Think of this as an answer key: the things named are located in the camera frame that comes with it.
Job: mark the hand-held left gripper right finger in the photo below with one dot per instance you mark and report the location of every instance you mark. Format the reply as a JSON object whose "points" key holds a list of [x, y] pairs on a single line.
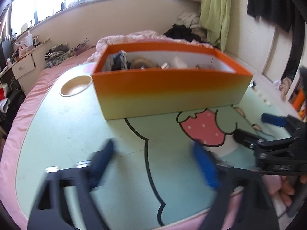
{"points": [[206, 170]]}

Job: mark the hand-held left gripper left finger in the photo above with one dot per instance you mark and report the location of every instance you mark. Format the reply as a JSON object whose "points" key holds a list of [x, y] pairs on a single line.
{"points": [[103, 161]]}

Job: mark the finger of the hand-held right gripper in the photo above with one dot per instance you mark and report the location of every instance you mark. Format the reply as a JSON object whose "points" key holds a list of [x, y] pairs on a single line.
{"points": [[273, 120], [248, 139]]}

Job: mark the orange gradient cardboard box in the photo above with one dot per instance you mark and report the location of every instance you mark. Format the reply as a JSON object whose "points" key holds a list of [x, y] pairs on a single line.
{"points": [[168, 88]]}

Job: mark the black lace cloth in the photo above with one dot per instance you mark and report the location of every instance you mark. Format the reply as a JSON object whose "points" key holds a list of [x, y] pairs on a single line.
{"points": [[121, 60]]}

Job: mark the brown fur pompom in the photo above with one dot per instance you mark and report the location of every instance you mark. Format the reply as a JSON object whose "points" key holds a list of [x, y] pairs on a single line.
{"points": [[141, 62]]}

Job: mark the green cartoon desktop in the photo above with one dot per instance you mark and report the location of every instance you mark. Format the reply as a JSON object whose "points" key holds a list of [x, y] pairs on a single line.
{"points": [[72, 136]]}

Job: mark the person's right hand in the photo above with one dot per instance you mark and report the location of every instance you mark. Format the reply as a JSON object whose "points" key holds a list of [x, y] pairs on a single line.
{"points": [[286, 188]]}

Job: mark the white louvered closet door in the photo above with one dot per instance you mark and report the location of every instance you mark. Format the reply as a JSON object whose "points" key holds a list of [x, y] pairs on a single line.
{"points": [[251, 43]]}

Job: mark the striped clothes pile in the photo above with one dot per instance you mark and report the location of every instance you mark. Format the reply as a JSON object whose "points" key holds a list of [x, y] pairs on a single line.
{"points": [[57, 54]]}

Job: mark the black hanging garment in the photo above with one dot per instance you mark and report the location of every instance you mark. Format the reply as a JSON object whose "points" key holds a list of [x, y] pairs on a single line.
{"points": [[268, 2]]}

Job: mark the green curtain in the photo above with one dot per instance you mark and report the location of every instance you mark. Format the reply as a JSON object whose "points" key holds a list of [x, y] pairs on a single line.
{"points": [[214, 16]]}

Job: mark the white drawer cabinet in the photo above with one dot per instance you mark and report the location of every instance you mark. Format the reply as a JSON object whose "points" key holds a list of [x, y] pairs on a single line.
{"points": [[22, 66]]}

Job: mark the black clothes pile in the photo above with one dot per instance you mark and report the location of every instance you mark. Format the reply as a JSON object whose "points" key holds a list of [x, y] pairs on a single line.
{"points": [[179, 33]]}

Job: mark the white clothes pile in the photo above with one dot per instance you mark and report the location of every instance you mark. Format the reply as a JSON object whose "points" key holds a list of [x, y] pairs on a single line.
{"points": [[190, 20]]}

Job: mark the pink floral quilt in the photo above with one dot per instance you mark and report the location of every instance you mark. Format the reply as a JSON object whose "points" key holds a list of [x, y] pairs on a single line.
{"points": [[134, 35]]}

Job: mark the drink cup with straw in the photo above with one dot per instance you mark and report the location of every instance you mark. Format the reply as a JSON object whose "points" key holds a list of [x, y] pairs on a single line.
{"points": [[28, 40]]}

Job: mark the black monitor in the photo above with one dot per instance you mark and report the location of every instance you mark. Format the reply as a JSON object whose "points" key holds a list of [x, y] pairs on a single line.
{"points": [[6, 50]]}

